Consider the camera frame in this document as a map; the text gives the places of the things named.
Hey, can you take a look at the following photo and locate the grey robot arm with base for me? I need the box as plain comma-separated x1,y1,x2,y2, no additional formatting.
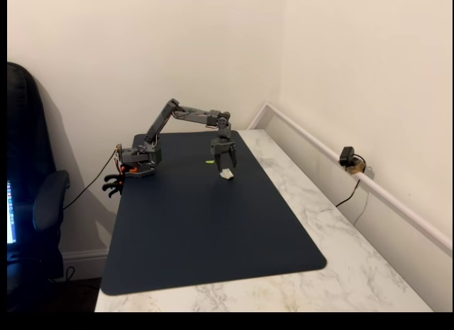
115,98,233,180

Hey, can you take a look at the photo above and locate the dark blue desk mat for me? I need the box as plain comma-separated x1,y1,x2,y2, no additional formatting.
100,129,327,296

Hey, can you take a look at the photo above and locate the black clamp with orange pads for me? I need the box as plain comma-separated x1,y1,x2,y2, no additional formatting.
101,163,128,199

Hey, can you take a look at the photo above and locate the black webcam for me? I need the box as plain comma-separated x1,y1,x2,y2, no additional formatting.
338,145,358,167

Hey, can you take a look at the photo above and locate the white skirting board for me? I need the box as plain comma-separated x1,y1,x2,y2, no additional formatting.
62,248,109,282

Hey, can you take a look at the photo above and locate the black office chair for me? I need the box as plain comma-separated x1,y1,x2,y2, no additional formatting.
6,62,71,312

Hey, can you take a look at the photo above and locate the laptop with lit screen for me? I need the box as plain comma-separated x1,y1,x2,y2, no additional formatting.
6,180,18,245

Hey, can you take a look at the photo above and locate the black webcam cable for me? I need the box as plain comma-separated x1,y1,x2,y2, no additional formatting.
335,179,362,208

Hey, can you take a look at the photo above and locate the tan webcam mount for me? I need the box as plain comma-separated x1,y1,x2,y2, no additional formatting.
345,159,368,176

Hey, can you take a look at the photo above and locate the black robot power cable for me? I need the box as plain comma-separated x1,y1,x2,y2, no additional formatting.
62,148,120,211

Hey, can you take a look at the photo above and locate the white wall ledge rail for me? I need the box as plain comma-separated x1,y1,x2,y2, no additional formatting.
247,101,453,253

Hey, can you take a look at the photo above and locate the black floor cable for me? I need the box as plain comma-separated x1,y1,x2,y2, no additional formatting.
49,265,77,283

